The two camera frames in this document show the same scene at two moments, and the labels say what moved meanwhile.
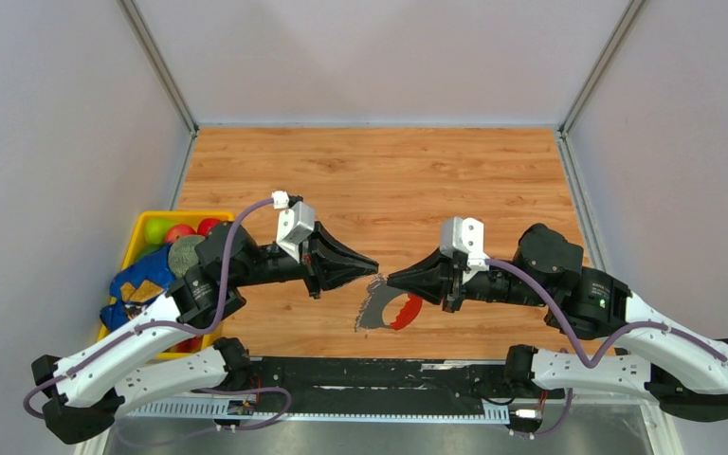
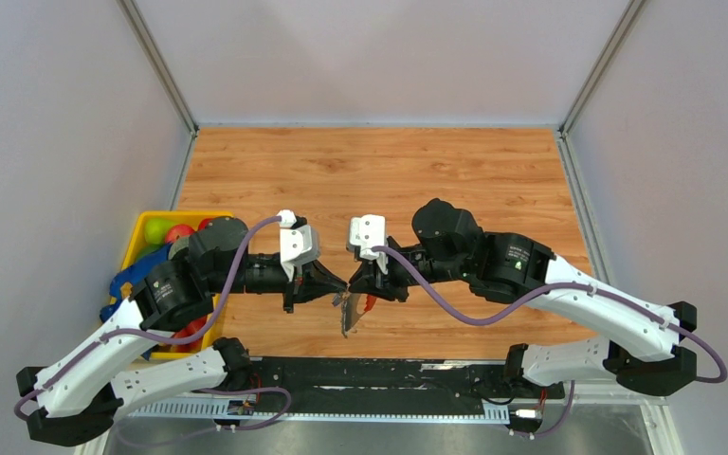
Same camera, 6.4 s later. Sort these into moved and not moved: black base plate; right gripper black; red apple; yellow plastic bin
Moved: right gripper black
Not moved: black base plate; red apple; yellow plastic bin
